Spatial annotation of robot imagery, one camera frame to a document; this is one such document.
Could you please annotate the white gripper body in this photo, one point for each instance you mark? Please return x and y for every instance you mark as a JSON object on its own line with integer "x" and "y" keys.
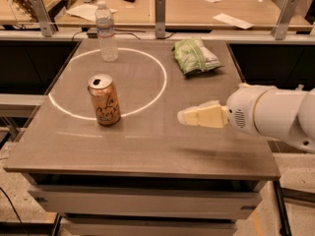
{"x": 240, "y": 109}

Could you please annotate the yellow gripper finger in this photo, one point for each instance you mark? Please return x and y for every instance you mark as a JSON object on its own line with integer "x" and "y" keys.
{"x": 210, "y": 103}
{"x": 212, "y": 116}

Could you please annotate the clear plastic water bottle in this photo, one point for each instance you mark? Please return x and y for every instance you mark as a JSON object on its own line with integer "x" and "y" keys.
{"x": 105, "y": 32}

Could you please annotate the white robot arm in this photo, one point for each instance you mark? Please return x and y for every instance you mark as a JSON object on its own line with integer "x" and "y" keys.
{"x": 287, "y": 115}

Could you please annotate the green jalapeno chip bag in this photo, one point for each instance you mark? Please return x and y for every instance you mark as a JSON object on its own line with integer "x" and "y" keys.
{"x": 193, "y": 57}

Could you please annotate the white paper strip right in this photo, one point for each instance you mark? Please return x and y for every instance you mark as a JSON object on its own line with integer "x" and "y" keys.
{"x": 224, "y": 18}

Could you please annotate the orange LaCroix soda can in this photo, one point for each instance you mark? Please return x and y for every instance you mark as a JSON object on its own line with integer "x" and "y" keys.
{"x": 105, "y": 101}

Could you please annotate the wooden back desk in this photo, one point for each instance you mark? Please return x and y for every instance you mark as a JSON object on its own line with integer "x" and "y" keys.
{"x": 195, "y": 14}

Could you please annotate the black power adapter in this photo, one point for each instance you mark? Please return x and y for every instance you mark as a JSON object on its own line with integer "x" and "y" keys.
{"x": 92, "y": 33}

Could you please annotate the white drawer cabinet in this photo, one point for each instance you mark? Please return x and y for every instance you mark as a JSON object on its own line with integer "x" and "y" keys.
{"x": 117, "y": 211}

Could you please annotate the white paper sheet left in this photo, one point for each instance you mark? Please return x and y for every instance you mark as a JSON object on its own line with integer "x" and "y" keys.
{"x": 85, "y": 11}

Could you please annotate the right metal bracket post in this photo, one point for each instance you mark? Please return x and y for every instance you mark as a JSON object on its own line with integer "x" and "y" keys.
{"x": 280, "y": 30}

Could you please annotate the metal bracket post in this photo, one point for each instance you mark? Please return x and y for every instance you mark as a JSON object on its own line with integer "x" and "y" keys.
{"x": 280, "y": 30}
{"x": 160, "y": 18}
{"x": 47, "y": 28}

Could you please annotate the middle metal bracket post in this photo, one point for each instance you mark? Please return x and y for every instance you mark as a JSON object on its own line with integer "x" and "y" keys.
{"x": 160, "y": 18}

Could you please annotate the left metal bracket post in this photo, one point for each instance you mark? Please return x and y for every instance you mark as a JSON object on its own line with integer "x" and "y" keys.
{"x": 47, "y": 28}

